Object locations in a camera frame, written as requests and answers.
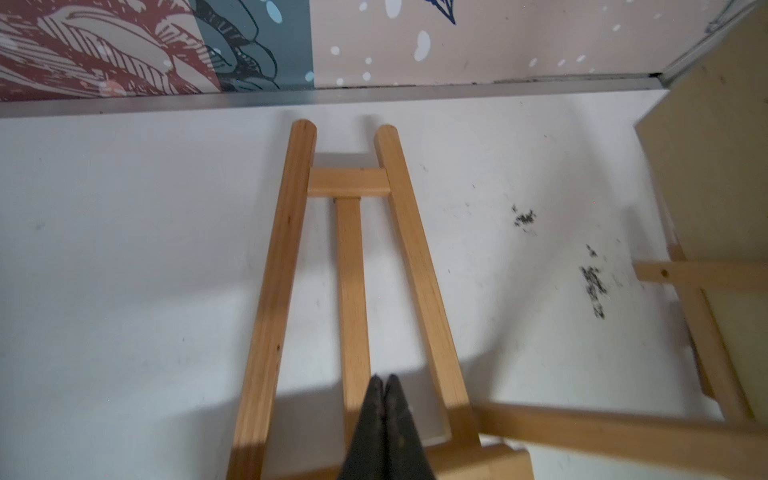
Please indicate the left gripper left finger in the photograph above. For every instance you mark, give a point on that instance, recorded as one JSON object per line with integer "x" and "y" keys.
{"x": 365, "y": 459}

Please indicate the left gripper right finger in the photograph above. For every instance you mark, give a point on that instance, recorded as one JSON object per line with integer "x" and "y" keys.
{"x": 405, "y": 457}

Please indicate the right plywood board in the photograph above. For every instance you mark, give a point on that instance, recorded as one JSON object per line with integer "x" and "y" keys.
{"x": 706, "y": 141}

